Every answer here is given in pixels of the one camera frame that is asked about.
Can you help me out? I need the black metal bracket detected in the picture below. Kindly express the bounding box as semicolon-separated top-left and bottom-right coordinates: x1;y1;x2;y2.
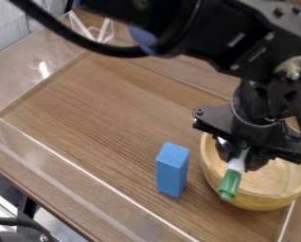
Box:
15;217;59;242

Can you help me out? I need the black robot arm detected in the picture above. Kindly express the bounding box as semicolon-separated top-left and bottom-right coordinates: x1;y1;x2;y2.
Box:
9;0;301;171

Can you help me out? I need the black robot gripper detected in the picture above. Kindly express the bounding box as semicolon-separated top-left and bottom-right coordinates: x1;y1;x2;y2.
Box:
193;104;301;172

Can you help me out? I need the black cable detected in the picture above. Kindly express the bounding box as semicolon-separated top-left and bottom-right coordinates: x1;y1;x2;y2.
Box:
0;216;54;242

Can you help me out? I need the blue rectangular block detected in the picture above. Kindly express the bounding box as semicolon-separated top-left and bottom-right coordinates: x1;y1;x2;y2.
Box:
155;143;190;198

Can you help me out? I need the green and white marker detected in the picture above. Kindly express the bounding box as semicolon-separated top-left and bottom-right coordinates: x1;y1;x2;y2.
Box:
219;149;248;201

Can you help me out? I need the clear acrylic tray wall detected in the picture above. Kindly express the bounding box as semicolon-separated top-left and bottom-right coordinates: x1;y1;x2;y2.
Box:
0;9;301;242

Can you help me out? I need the brown wooden bowl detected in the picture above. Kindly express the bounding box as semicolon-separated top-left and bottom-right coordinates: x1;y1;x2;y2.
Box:
199;133;301;211

